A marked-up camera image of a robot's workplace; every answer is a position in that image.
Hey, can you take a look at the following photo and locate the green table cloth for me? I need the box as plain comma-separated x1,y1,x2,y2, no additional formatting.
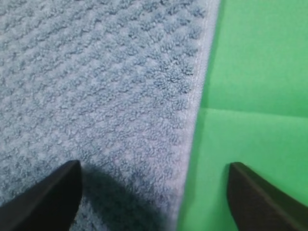
178,0,308,231

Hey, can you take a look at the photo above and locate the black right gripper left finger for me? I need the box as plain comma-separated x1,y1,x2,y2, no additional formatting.
0,160,82,231

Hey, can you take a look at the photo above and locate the blue waffle towel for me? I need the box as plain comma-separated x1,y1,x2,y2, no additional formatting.
0,0,220,231

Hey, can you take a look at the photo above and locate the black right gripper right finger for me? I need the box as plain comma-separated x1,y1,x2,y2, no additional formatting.
227,162,308,231

